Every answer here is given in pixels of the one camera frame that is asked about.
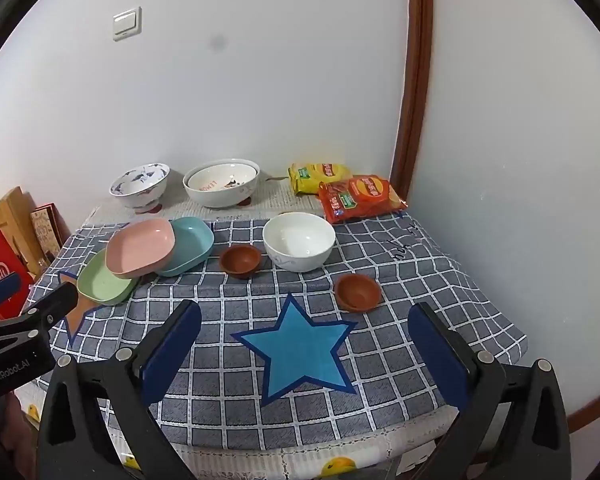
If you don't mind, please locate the teal square plate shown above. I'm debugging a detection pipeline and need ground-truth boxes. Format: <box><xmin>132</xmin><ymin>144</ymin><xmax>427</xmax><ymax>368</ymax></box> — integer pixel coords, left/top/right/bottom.
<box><xmin>155</xmin><ymin>216</ymin><xmax>215</xmax><ymax>277</ymax></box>

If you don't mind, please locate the small brown bowl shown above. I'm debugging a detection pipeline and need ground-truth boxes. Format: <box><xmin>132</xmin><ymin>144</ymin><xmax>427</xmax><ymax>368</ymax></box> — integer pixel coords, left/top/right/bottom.
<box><xmin>219</xmin><ymin>245</ymin><xmax>263</xmax><ymax>276</ymax></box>
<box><xmin>334</xmin><ymin>273</ymin><xmax>382</xmax><ymax>312</ymax></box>

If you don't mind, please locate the patterned cardboard box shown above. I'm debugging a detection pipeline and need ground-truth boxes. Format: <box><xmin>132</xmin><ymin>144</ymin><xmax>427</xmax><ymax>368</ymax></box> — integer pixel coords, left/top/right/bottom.
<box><xmin>30</xmin><ymin>203</ymin><xmax>63</xmax><ymax>263</ymax></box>

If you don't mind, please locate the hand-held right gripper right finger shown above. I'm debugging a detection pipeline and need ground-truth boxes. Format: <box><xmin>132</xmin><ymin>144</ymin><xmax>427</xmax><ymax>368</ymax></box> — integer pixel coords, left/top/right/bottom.
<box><xmin>407</xmin><ymin>302</ymin><xmax>573</xmax><ymax>480</ymax></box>

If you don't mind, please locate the pink square plate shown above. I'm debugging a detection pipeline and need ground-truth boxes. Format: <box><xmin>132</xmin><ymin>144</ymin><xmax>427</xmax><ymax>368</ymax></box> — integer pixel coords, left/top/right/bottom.
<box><xmin>105</xmin><ymin>218</ymin><xmax>176</xmax><ymax>280</ymax></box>

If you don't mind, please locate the green square plate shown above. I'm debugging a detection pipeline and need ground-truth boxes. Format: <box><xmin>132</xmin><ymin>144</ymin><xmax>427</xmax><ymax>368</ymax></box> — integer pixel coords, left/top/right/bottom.
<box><xmin>76</xmin><ymin>248</ymin><xmax>138</xmax><ymax>306</ymax></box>

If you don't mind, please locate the large white scroll-patterned bowl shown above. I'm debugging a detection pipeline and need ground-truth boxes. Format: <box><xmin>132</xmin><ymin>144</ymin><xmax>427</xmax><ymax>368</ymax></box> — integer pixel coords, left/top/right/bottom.
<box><xmin>182</xmin><ymin>158</ymin><xmax>260</xmax><ymax>208</ymax></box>

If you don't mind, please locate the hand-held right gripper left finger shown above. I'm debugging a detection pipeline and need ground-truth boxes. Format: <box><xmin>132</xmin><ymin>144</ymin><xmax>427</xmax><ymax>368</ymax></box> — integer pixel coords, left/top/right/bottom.
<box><xmin>37</xmin><ymin>299</ymin><xmax>203</xmax><ymax>480</ymax></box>

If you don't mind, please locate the blue patterned footed bowl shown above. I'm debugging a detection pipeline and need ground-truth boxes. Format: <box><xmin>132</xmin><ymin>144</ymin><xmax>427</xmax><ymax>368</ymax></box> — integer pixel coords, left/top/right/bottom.
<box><xmin>110</xmin><ymin>162</ymin><xmax>171</xmax><ymax>216</ymax></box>

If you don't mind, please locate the red chip bag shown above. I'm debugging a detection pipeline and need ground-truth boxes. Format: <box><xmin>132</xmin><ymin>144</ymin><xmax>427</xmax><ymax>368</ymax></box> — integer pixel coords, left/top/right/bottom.
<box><xmin>317</xmin><ymin>175</ymin><xmax>409</xmax><ymax>225</ymax></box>

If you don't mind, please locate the white bowl with printed inside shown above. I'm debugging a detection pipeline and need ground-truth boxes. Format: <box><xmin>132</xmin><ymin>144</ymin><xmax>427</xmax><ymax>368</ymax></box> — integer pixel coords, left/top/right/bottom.
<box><xmin>187</xmin><ymin>164</ymin><xmax>257</xmax><ymax>194</ymax></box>

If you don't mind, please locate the white light switch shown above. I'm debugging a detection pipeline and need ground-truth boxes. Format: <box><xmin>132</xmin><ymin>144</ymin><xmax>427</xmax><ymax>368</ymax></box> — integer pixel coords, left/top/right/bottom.
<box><xmin>112</xmin><ymin>6</ymin><xmax>143</xmax><ymax>42</ymax></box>

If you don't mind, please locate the plain white bowl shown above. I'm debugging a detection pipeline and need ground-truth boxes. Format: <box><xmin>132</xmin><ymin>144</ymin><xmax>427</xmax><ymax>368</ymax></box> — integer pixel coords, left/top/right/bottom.
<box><xmin>262</xmin><ymin>212</ymin><xmax>336</xmax><ymax>273</ymax></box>

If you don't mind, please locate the brown wooden baseboard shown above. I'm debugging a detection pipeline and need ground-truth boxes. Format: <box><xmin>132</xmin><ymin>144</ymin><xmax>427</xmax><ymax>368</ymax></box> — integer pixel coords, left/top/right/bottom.
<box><xmin>567</xmin><ymin>387</ymin><xmax>600</xmax><ymax>433</ymax></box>

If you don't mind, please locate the grey checkered star blanket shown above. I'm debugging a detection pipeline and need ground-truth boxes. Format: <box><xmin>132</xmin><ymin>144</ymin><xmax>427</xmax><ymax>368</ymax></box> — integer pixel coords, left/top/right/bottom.
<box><xmin>22</xmin><ymin>210</ymin><xmax>529</xmax><ymax>453</ymax></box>

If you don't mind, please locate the yellow chip bag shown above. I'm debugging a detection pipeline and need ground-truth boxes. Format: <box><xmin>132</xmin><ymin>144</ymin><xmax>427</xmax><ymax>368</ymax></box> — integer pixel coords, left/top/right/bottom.
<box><xmin>286</xmin><ymin>161</ymin><xmax>353</xmax><ymax>197</ymax></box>

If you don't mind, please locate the red paper bag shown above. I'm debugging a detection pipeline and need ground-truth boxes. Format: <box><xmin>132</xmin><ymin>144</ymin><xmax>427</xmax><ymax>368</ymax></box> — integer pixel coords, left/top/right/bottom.
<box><xmin>0</xmin><ymin>228</ymin><xmax>35</xmax><ymax>320</ymax></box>

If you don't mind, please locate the brown wooden door frame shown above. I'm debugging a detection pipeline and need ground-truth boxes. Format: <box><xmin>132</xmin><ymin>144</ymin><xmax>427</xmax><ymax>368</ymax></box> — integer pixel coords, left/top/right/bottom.
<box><xmin>390</xmin><ymin>0</ymin><xmax>434</xmax><ymax>188</ymax></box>

